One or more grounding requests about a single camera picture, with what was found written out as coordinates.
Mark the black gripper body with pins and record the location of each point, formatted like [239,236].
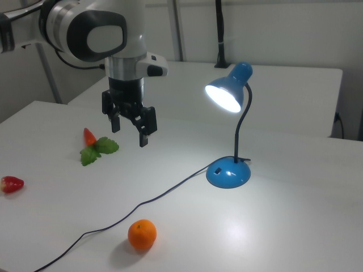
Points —
[126,93]

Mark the white adjacent table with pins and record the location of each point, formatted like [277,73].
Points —
[283,99]

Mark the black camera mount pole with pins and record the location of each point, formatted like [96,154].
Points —
[220,28]

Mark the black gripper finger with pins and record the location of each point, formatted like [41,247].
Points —
[143,139]
[116,124]

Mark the grey partition post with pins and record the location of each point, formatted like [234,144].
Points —
[51,79]
[180,28]

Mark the toy carrot with green leaves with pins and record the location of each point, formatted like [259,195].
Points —
[99,148]

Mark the orange tangerine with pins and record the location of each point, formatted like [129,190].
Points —
[141,233]

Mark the red toy apple slice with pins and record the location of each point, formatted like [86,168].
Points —
[11,184]

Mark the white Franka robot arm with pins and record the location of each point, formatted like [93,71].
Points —
[85,31]

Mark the blue gooseneck desk lamp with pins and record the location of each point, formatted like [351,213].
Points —
[227,175]

